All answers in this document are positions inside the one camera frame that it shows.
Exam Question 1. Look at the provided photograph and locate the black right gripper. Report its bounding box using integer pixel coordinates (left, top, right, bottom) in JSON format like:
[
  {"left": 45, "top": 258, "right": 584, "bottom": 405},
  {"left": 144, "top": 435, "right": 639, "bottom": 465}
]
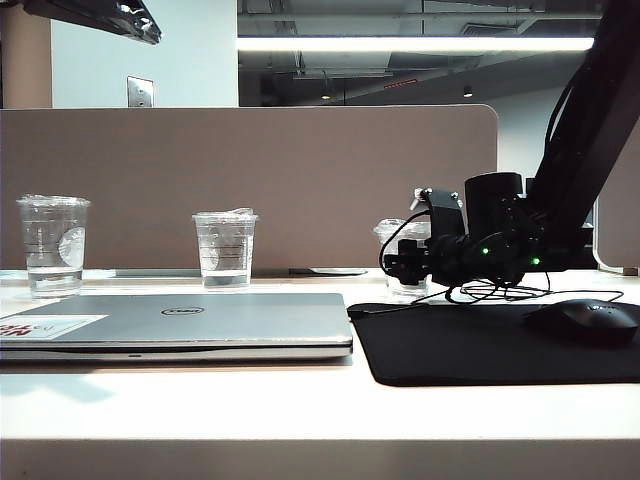
[{"left": 385, "top": 232, "right": 475, "bottom": 288}]

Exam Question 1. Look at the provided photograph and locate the clear cup with white label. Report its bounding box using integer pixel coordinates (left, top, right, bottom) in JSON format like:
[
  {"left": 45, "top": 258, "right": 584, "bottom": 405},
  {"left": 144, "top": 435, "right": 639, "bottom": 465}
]
[{"left": 372, "top": 217, "right": 432, "bottom": 301}]

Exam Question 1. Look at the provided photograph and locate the small clear plastic cup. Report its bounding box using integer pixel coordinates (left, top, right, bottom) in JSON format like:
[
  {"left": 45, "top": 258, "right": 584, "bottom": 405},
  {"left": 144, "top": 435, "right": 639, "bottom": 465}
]
[{"left": 191, "top": 207, "right": 260, "bottom": 293}]

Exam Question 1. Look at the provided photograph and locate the silver Dell laptop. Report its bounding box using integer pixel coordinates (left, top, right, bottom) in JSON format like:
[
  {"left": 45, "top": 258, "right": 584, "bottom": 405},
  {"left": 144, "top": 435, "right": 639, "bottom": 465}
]
[{"left": 0, "top": 292, "right": 354, "bottom": 364}]

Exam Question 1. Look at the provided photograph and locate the clear cup with round logo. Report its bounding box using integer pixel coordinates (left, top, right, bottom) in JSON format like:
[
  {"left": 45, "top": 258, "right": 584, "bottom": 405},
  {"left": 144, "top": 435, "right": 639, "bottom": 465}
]
[{"left": 15, "top": 194, "right": 93, "bottom": 300}]

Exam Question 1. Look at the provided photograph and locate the black mouse pad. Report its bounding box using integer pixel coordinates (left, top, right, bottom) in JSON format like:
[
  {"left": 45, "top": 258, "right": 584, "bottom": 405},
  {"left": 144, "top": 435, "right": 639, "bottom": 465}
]
[{"left": 346, "top": 301, "right": 640, "bottom": 389}]

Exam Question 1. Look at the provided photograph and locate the wide brown desk divider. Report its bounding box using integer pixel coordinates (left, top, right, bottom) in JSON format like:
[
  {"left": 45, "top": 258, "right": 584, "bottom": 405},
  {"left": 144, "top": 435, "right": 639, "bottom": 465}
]
[{"left": 0, "top": 103, "right": 500, "bottom": 271}]

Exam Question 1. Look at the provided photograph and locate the black computer mouse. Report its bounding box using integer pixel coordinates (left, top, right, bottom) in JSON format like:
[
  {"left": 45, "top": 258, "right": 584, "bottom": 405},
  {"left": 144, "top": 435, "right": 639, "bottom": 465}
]
[{"left": 522, "top": 298, "right": 640, "bottom": 346}]

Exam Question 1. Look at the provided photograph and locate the long white ceiling light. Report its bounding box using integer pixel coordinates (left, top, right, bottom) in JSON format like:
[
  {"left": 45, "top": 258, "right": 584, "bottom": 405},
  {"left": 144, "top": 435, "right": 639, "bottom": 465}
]
[{"left": 236, "top": 37, "right": 596, "bottom": 53}]

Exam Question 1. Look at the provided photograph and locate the brown white-edged desk divider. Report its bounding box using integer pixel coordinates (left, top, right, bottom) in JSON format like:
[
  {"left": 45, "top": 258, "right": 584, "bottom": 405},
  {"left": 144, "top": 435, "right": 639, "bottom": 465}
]
[{"left": 594, "top": 124, "right": 640, "bottom": 274}]

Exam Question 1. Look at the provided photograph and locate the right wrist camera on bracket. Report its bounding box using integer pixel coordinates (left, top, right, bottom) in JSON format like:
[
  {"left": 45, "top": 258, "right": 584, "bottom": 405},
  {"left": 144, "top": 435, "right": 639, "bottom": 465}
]
[{"left": 408, "top": 186, "right": 467, "bottom": 236}]

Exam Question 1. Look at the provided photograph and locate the thin black cable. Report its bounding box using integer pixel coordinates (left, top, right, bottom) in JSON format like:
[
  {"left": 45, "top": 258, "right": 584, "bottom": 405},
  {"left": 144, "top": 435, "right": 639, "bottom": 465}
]
[{"left": 409, "top": 272, "right": 626, "bottom": 307}]

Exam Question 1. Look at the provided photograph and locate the metal wall plate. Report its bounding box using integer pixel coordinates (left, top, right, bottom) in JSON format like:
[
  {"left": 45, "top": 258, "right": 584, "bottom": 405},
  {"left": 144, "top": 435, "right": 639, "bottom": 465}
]
[{"left": 126, "top": 74, "right": 155, "bottom": 108}]

